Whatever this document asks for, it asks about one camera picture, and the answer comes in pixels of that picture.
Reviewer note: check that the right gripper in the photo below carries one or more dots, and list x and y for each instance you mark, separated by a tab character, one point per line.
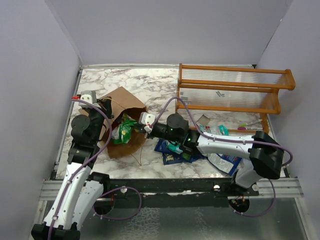
149	135

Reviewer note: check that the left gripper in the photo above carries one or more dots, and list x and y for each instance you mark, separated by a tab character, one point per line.
105	104

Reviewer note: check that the brown paper bag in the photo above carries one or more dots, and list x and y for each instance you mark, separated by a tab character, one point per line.
124	106

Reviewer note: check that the teal snack packet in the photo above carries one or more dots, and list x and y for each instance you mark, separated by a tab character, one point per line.
215	130
173	146

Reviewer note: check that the Kettle sea salt vinegar chips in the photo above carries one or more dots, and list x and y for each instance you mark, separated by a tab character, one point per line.
170	157

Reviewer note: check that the green snack bag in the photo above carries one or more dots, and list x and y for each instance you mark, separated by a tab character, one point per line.
123	132

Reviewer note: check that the blue white snack bag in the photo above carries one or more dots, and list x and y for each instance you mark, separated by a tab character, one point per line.
226	163

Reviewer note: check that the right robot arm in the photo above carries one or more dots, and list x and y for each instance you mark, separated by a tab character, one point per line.
263	152

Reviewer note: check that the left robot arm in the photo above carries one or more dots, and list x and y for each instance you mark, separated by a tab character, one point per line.
79	190

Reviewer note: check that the staple strip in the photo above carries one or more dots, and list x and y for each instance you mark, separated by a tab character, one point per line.
185	97
220	94

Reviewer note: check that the open small cardboard box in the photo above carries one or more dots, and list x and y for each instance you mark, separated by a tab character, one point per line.
203	120

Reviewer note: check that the wooden shelf rack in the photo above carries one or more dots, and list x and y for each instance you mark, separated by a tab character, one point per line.
246	90

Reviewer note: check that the pink marker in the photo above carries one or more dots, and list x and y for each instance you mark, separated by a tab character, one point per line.
250	128

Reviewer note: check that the green marker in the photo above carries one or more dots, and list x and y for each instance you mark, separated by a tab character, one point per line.
250	123

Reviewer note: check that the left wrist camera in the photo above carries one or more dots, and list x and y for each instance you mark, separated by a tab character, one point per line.
89	96

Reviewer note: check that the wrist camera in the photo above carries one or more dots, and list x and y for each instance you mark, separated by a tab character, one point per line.
89	96
146	120

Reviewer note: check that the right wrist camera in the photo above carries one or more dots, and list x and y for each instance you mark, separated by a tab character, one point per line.
146	120

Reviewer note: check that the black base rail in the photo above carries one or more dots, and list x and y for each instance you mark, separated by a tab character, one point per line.
167	192

